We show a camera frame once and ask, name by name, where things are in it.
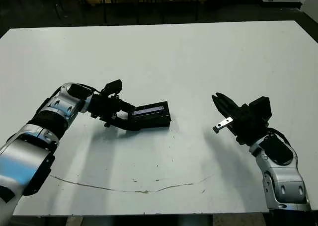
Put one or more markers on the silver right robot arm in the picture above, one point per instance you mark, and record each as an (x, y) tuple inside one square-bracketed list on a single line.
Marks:
[(285, 183)]

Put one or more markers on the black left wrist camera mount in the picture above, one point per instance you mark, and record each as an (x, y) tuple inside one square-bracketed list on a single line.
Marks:
[(113, 87)]

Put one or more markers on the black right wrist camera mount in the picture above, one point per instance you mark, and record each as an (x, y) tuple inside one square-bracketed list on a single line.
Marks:
[(261, 108)]

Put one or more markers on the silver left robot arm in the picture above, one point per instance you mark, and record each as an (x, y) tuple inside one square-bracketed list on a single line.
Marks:
[(24, 156)]

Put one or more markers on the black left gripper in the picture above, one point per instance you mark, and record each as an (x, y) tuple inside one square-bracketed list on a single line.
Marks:
[(104, 106)]

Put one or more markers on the black box lid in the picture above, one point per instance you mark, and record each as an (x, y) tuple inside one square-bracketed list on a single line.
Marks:
[(151, 110)]

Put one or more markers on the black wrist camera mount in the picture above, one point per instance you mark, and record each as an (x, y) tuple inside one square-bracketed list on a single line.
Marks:
[(261, 108), (113, 87)]

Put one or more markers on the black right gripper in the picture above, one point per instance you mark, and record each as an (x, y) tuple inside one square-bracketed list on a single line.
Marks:
[(248, 130)]

